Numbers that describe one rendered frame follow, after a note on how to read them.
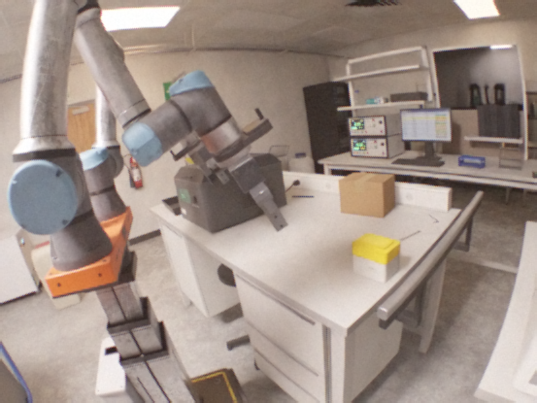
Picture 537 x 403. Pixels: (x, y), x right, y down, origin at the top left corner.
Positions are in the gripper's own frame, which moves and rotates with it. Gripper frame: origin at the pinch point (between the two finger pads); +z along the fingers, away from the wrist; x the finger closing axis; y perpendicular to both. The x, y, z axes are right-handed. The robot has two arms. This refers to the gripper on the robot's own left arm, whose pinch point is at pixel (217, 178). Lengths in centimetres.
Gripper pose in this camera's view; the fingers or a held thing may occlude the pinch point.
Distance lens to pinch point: 107.3
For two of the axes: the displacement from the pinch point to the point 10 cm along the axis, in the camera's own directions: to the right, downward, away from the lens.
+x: -4.8, -0.4, 8.7
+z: 5.3, 7.8, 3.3
